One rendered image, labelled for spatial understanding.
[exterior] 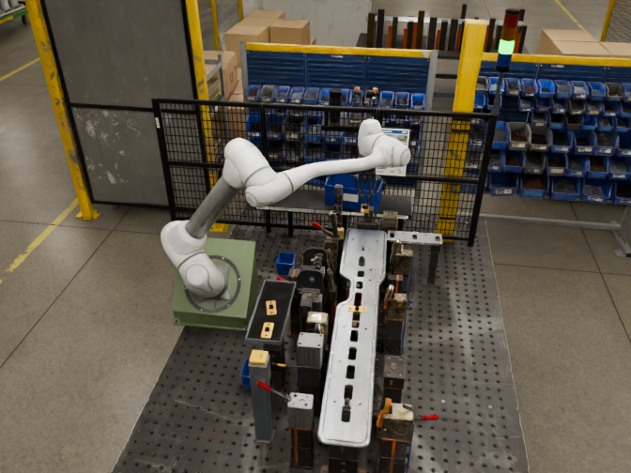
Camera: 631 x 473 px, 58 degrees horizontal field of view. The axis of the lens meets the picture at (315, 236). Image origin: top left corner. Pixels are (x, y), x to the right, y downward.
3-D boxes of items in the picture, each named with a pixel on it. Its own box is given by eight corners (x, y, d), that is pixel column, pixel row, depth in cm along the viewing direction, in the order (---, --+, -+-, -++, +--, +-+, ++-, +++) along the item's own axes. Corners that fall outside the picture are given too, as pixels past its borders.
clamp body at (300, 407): (314, 474, 221) (314, 412, 201) (285, 470, 222) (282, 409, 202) (316, 452, 229) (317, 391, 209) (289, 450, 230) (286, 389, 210)
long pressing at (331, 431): (377, 450, 197) (377, 447, 196) (313, 443, 199) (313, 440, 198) (387, 232, 310) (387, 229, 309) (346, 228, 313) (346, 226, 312)
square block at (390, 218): (392, 271, 328) (397, 218, 308) (378, 270, 329) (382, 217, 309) (392, 263, 335) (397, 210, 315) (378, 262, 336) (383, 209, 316)
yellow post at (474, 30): (444, 330, 388) (497, 26, 277) (418, 328, 390) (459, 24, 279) (443, 313, 403) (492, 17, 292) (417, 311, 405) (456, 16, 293)
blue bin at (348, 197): (377, 212, 319) (377, 191, 312) (323, 205, 326) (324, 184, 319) (381, 198, 332) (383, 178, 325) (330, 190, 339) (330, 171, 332)
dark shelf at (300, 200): (411, 220, 318) (411, 215, 316) (253, 209, 328) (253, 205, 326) (410, 200, 336) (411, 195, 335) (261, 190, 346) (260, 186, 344)
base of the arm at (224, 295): (195, 312, 284) (192, 311, 279) (193, 267, 289) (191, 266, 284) (231, 308, 283) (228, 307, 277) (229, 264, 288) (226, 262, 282)
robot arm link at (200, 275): (204, 305, 279) (190, 300, 257) (185, 275, 283) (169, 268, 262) (231, 285, 279) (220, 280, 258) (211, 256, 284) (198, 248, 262)
